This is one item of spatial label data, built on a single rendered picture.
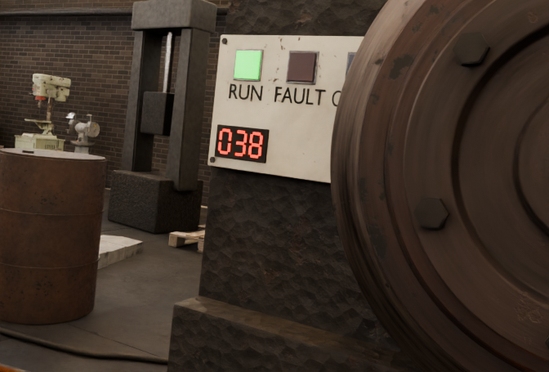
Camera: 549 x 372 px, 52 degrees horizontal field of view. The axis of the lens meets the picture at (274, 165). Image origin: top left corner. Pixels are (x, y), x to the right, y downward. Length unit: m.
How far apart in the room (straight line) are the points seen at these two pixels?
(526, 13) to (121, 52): 8.93
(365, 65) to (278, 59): 0.21
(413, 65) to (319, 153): 0.24
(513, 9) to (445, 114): 0.09
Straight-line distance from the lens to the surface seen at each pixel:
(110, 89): 9.33
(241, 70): 0.76
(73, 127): 9.30
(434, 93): 0.44
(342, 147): 0.55
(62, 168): 3.12
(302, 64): 0.72
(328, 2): 0.75
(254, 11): 0.80
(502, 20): 0.44
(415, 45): 0.52
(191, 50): 5.87
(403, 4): 0.55
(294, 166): 0.72
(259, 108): 0.75
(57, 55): 10.29
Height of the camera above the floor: 1.11
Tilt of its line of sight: 3 degrees down
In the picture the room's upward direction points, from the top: 6 degrees clockwise
